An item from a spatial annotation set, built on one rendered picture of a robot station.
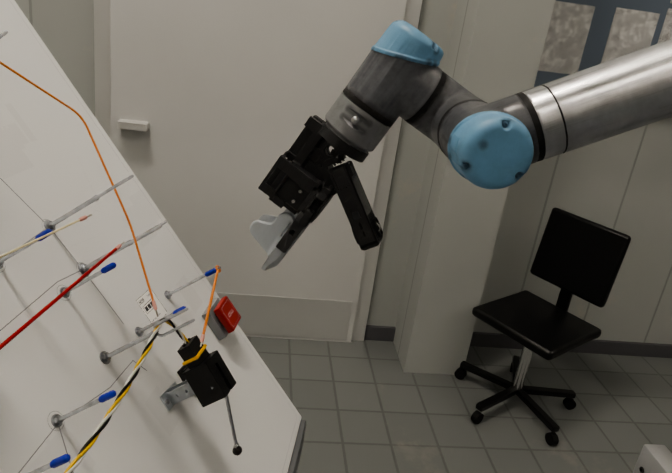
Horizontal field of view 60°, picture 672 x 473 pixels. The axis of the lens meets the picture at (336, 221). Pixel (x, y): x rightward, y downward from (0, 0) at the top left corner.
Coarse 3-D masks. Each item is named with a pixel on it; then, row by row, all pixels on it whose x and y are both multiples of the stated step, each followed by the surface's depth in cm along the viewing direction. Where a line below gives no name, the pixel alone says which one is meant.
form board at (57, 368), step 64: (0, 0) 91; (0, 64) 84; (0, 128) 78; (64, 128) 90; (0, 192) 73; (64, 192) 83; (128, 192) 98; (64, 256) 78; (128, 256) 90; (0, 320) 64; (64, 320) 72; (128, 320) 83; (0, 384) 61; (64, 384) 68; (256, 384) 106; (0, 448) 57; (64, 448) 64; (128, 448) 72; (192, 448) 83; (256, 448) 97
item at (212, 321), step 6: (216, 300) 104; (204, 312) 101; (210, 312) 100; (204, 318) 100; (210, 318) 100; (216, 318) 101; (210, 324) 101; (216, 324) 100; (216, 330) 101; (222, 330) 101; (216, 336) 101; (222, 336) 101
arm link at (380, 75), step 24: (408, 24) 67; (384, 48) 68; (408, 48) 67; (432, 48) 67; (360, 72) 70; (384, 72) 68; (408, 72) 68; (432, 72) 69; (360, 96) 69; (384, 96) 68; (408, 96) 69; (384, 120) 70
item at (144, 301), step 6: (144, 294) 89; (138, 300) 87; (144, 300) 88; (150, 300) 90; (156, 300) 91; (144, 306) 88; (150, 306) 89; (162, 306) 92; (144, 312) 87; (150, 312) 88; (162, 312) 91; (150, 318) 88; (156, 318) 89
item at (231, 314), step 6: (222, 300) 103; (228, 300) 104; (216, 306) 101; (222, 306) 101; (228, 306) 103; (216, 312) 100; (222, 312) 100; (228, 312) 102; (234, 312) 104; (222, 318) 100; (228, 318) 101; (234, 318) 103; (240, 318) 105; (222, 324) 102; (228, 324) 100; (234, 324) 102; (228, 330) 101
